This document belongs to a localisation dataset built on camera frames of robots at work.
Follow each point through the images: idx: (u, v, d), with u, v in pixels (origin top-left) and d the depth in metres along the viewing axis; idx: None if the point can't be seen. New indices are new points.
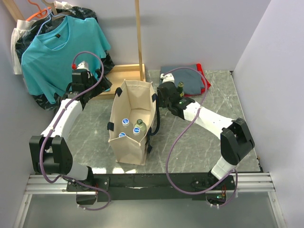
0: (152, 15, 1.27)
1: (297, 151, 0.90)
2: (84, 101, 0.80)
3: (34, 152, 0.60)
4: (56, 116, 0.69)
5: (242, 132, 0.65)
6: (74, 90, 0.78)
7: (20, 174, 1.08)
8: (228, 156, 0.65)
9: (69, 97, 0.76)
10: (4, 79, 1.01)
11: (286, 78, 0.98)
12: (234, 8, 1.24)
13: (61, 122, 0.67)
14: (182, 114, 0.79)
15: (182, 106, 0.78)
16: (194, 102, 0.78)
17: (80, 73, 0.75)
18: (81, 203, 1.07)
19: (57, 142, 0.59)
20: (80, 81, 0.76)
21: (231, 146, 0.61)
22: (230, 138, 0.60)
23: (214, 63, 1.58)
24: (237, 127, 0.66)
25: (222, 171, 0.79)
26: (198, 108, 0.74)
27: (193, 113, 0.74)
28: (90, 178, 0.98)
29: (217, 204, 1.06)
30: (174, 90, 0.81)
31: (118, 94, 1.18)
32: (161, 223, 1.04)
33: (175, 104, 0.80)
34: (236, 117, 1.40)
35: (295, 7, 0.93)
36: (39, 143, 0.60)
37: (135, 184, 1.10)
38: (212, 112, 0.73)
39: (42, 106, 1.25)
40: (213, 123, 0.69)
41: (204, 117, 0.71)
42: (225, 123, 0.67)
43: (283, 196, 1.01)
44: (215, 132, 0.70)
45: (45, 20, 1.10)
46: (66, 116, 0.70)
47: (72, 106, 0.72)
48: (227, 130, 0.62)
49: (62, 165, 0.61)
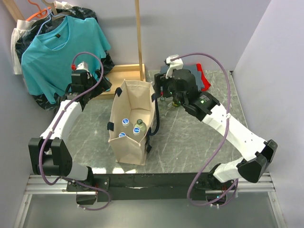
0: (152, 15, 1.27)
1: (298, 151, 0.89)
2: (83, 102, 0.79)
3: (34, 154, 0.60)
4: (56, 118, 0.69)
5: (270, 155, 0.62)
6: (73, 90, 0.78)
7: (20, 174, 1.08)
8: (248, 175, 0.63)
9: (68, 98, 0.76)
10: (4, 79, 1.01)
11: (286, 78, 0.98)
12: (235, 8, 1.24)
13: (61, 124, 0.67)
14: (202, 116, 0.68)
15: (205, 108, 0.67)
16: (219, 106, 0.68)
17: (80, 74, 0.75)
18: (81, 203, 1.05)
19: (57, 144, 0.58)
20: (80, 82, 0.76)
21: (260, 171, 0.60)
22: (263, 166, 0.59)
23: (214, 63, 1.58)
24: (267, 149, 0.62)
25: (227, 175, 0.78)
26: (226, 117, 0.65)
27: (219, 122, 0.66)
28: (90, 178, 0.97)
29: (217, 204, 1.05)
30: (192, 83, 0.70)
31: (118, 94, 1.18)
32: (161, 223, 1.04)
33: (193, 102, 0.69)
34: (236, 117, 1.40)
35: (295, 7, 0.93)
36: (39, 146, 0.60)
37: (135, 184, 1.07)
38: (241, 125, 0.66)
39: (42, 106, 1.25)
40: (244, 142, 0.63)
41: (235, 132, 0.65)
42: (258, 146, 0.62)
43: (283, 196, 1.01)
44: (241, 149, 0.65)
45: (45, 20, 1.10)
46: (66, 117, 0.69)
47: (71, 108, 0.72)
48: (262, 157, 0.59)
49: (61, 166, 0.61)
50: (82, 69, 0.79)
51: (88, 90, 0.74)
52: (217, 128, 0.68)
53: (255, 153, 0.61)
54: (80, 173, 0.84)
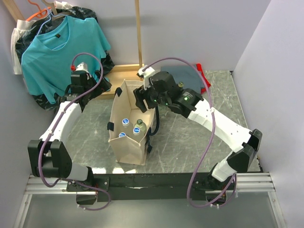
0: (152, 15, 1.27)
1: (298, 151, 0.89)
2: (83, 104, 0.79)
3: (34, 156, 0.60)
4: (55, 118, 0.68)
5: (257, 144, 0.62)
6: (73, 91, 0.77)
7: (20, 174, 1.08)
8: (237, 165, 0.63)
9: (68, 99, 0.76)
10: (4, 79, 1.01)
11: (286, 78, 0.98)
12: (235, 8, 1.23)
13: (61, 125, 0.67)
14: (186, 113, 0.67)
15: (189, 105, 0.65)
16: (203, 101, 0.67)
17: (79, 75, 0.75)
18: (81, 203, 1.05)
19: (56, 146, 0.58)
20: (80, 83, 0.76)
21: (248, 161, 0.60)
22: (251, 156, 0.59)
23: (214, 63, 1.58)
24: (254, 138, 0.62)
25: (224, 174, 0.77)
26: (211, 111, 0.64)
27: (205, 117, 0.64)
28: (90, 178, 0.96)
29: (217, 204, 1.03)
30: (172, 81, 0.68)
31: (118, 94, 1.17)
32: (161, 223, 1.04)
33: (176, 100, 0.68)
34: (236, 117, 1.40)
35: (295, 7, 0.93)
36: (38, 147, 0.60)
37: (135, 184, 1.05)
38: (227, 118, 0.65)
39: (42, 106, 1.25)
40: (231, 135, 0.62)
41: (221, 125, 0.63)
42: (244, 137, 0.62)
43: (283, 196, 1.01)
44: (228, 142, 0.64)
45: (45, 20, 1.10)
46: (66, 118, 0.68)
47: (71, 109, 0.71)
48: (250, 147, 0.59)
49: (61, 167, 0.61)
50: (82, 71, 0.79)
51: (89, 91, 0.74)
52: (203, 123, 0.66)
53: (242, 144, 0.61)
54: (80, 174, 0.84)
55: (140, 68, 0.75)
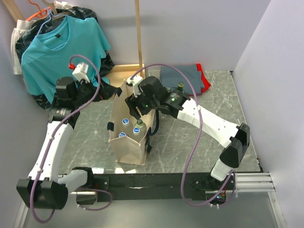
0: (152, 15, 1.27)
1: (298, 151, 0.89)
2: (73, 119, 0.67)
3: (25, 196, 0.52)
4: (44, 149, 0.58)
5: (245, 138, 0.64)
6: (61, 105, 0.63)
7: (20, 174, 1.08)
8: (229, 161, 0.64)
9: (55, 117, 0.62)
10: (4, 79, 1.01)
11: (286, 78, 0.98)
12: (234, 8, 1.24)
13: (51, 158, 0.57)
14: (175, 113, 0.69)
15: (177, 105, 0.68)
16: (189, 100, 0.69)
17: (66, 87, 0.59)
18: (81, 203, 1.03)
19: (47, 186, 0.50)
20: (68, 96, 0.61)
21: (237, 155, 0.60)
22: (239, 149, 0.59)
23: (214, 63, 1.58)
24: (241, 133, 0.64)
25: (222, 172, 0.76)
26: (197, 109, 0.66)
27: (192, 114, 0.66)
28: (90, 179, 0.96)
29: (217, 204, 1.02)
30: (158, 85, 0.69)
31: (118, 94, 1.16)
32: (161, 223, 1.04)
33: (165, 101, 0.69)
34: (236, 117, 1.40)
35: (295, 7, 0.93)
36: (28, 188, 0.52)
37: (135, 184, 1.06)
38: (213, 115, 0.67)
39: (42, 106, 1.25)
40: (218, 130, 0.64)
41: (207, 122, 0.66)
42: (231, 131, 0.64)
43: (283, 196, 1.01)
44: (217, 137, 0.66)
45: (45, 20, 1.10)
46: (56, 147, 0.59)
47: (60, 133, 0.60)
48: (237, 140, 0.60)
49: (57, 204, 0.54)
50: (70, 78, 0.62)
51: (80, 109, 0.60)
52: (192, 122, 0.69)
53: (229, 137, 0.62)
54: (78, 179, 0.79)
55: (128, 78, 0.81)
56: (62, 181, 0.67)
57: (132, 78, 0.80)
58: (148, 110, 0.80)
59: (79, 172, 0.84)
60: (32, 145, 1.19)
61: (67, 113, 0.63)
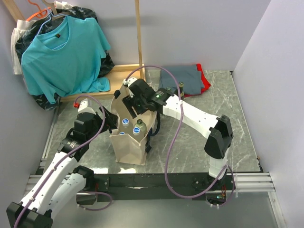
0: (152, 14, 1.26)
1: (298, 151, 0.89)
2: (80, 154, 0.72)
3: (12, 219, 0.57)
4: (43, 178, 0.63)
5: (225, 128, 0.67)
6: (74, 137, 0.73)
7: (21, 174, 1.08)
8: (213, 151, 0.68)
9: (65, 147, 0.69)
10: (4, 79, 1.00)
11: (287, 78, 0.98)
12: (234, 8, 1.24)
13: (45, 188, 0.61)
14: (160, 109, 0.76)
15: (161, 101, 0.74)
16: (173, 96, 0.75)
17: (83, 122, 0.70)
18: (81, 203, 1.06)
19: (33, 217, 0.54)
20: (82, 130, 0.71)
21: (217, 144, 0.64)
22: (217, 138, 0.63)
23: (214, 63, 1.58)
24: (222, 123, 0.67)
25: (217, 169, 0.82)
26: (180, 104, 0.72)
27: (175, 109, 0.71)
28: (88, 181, 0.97)
29: (217, 204, 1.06)
30: (145, 85, 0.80)
31: (116, 96, 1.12)
32: (161, 223, 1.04)
33: (151, 99, 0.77)
34: (236, 117, 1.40)
35: (296, 7, 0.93)
36: (15, 214, 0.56)
37: (135, 184, 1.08)
38: (194, 108, 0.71)
39: (42, 106, 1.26)
40: (199, 122, 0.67)
41: (189, 115, 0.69)
42: (211, 122, 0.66)
43: (282, 196, 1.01)
44: (199, 129, 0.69)
45: (45, 20, 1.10)
46: (54, 178, 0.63)
47: (63, 165, 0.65)
48: (216, 130, 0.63)
49: None
50: (88, 116, 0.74)
51: (90, 141, 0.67)
52: (175, 116, 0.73)
53: (209, 128, 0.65)
54: (73, 191, 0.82)
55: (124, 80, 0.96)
56: (53, 199, 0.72)
57: (128, 80, 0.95)
58: (142, 110, 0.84)
59: (77, 181, 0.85)
60: (32, 146, 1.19)
61: (76, 146, 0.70)
